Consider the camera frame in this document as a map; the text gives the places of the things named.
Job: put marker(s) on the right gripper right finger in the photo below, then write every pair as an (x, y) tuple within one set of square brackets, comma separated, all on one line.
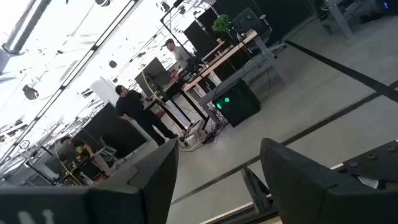
[(298, 193)]

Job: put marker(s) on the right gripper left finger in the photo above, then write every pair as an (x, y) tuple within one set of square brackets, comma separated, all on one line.
[(143, 193)]

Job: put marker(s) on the black partition panel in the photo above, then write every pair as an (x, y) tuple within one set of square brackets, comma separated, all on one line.
[(115, 130), (202, 34)]

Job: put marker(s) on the person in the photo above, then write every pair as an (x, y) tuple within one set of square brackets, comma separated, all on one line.
[(133, 105), (182, 54), (70, 152)]

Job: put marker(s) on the black computer tower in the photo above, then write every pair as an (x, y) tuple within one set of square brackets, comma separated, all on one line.
[(242, 105)]

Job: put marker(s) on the black desk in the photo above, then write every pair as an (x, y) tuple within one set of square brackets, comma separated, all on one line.
[(174, 88)]

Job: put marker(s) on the white column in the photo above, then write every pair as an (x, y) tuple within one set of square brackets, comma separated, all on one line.
[(104, 90)]

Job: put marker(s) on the black computer monitor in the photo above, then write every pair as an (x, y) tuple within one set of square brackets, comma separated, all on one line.
[(154, 73)]

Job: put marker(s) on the wooden-top desk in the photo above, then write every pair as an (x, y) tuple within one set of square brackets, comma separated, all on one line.
[(224, 57)]

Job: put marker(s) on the dark office chair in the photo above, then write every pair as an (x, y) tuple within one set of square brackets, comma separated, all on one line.
[(248, 21)]

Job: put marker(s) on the grey desk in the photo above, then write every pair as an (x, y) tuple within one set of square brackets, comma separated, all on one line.
[(340, 18)]

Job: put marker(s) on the green potted plant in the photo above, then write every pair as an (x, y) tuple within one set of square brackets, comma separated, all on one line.
[(221, 23)]

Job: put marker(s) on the black metal table frame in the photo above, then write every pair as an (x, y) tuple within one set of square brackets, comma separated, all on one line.
[(373, 161)]

